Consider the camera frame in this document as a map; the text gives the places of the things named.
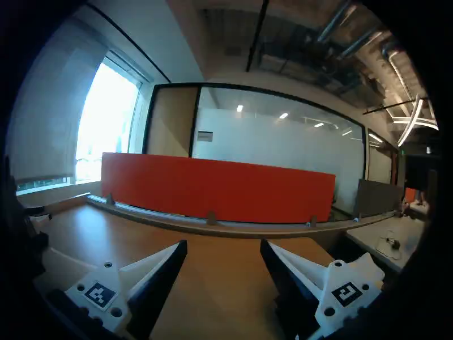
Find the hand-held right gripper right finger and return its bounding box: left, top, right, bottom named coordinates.
left=260, top=239, right=386, bottom=340

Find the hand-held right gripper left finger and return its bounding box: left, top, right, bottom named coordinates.
left=33, top=239, right=187, bottom=340

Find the grey desk screen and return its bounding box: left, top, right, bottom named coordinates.
left=352, top=178, right=405, bottom=222

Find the red desk screen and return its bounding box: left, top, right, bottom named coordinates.
left=86, top=152, right=336, bottom=228

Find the black cable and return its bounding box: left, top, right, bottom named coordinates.
left=375, top=230, right=403, bottom=257

